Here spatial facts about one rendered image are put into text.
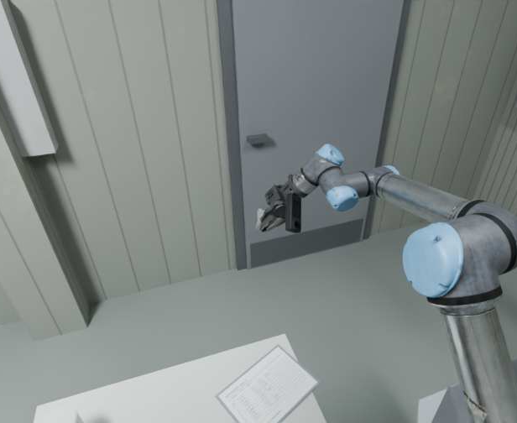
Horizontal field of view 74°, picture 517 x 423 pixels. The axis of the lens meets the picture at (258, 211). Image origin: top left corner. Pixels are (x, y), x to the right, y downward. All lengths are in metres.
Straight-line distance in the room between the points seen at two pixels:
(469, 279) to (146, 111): 1.73
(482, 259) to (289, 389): 0.52
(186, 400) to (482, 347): 0.63
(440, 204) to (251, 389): 0.61
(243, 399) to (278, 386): 0.09
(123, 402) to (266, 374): 0.34
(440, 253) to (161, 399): 0.69
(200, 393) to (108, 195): 1.50
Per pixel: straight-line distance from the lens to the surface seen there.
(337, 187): 0.94
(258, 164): 2.20
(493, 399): 0.73
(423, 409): 1.15
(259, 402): 0.91
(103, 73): 1.98
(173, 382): 0.97
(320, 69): 2.19
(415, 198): 0.88
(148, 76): 1.98
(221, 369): 0.97
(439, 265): 0.63
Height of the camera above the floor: 1.77
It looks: 32 degrees down
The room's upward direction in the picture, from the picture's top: 2 degrees counter-clockwise
